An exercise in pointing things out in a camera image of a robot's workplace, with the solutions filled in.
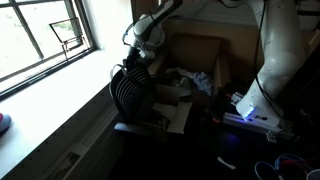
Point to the aluminium robot base mount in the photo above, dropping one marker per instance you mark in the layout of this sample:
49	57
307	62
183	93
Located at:
256	121

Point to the blue striped shirt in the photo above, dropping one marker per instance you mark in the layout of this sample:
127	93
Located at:
203	81

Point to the white tape scrap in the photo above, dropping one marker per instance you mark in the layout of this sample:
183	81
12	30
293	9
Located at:
226	163

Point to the white baseball cap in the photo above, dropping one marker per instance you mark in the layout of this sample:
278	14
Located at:
184	87

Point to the open cardboard box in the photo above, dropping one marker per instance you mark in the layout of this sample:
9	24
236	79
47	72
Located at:
176	113

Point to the red and blue cap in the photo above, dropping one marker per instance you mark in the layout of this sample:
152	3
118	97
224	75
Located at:
4	122

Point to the black slatted office chair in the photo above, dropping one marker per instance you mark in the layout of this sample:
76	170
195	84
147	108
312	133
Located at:
131	90

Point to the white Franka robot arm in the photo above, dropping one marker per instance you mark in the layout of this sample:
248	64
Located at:
280	50

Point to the white crumpled garment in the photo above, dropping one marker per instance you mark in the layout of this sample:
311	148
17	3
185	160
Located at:
176	72

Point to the white paper cup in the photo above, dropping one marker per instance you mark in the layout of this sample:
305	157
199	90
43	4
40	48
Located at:
314	175

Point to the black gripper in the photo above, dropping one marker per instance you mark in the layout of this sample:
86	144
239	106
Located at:
133	56

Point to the beige leather couch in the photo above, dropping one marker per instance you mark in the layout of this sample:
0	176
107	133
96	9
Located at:
200	50

